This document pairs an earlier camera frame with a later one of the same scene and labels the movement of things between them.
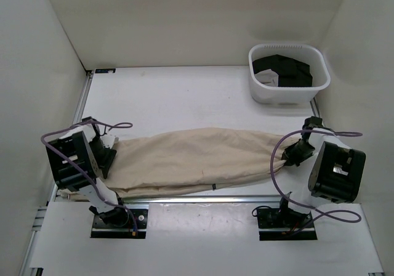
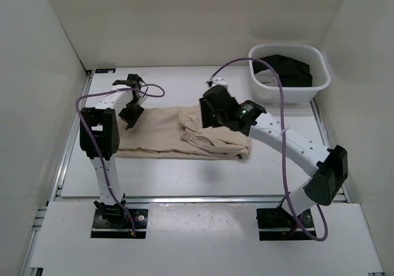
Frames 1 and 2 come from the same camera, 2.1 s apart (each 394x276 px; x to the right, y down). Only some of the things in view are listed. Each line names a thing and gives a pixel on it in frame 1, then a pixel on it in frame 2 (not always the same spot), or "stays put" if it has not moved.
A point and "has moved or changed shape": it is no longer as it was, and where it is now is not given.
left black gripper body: x=101 y=153 to x=130 y=111
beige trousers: x=186 y=159 has moved or changed shape
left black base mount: x=120 y=222 stays put
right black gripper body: x=298 y=153 to x=209 y=118
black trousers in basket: x=290 y=73 stays put
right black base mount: x=277 y=224 stays put
